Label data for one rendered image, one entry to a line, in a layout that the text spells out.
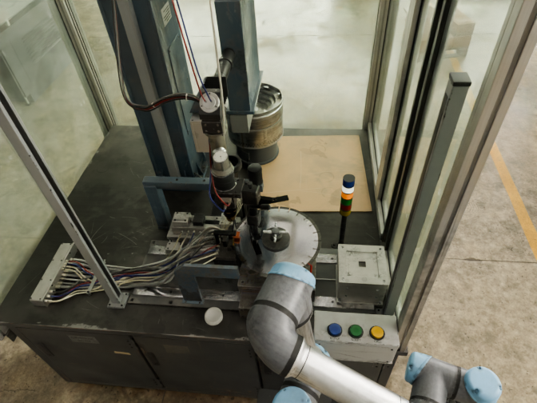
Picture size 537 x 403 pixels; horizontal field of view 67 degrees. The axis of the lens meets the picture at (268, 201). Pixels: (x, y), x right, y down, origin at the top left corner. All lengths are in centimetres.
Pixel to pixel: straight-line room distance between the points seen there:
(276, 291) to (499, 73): 61
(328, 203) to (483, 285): 123
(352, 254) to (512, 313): 138
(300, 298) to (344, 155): 142
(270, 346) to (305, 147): 157
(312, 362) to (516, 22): 73
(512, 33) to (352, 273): 104
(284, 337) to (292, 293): 10
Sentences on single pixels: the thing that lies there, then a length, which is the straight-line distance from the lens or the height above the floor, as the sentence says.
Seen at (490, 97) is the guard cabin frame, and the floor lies 179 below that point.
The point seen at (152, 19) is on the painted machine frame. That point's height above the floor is 161.
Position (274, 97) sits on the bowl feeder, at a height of 108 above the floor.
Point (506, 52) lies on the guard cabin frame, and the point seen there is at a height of 187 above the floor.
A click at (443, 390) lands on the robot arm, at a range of 107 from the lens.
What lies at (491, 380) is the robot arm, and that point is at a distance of 109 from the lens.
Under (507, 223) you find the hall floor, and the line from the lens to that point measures 325.
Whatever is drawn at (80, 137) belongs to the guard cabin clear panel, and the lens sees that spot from 257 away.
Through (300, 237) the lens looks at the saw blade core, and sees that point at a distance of 161.
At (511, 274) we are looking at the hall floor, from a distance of 297.
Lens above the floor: 220
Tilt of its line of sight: 46 degrees down
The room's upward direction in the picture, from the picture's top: 4 degrees counter-clockwise
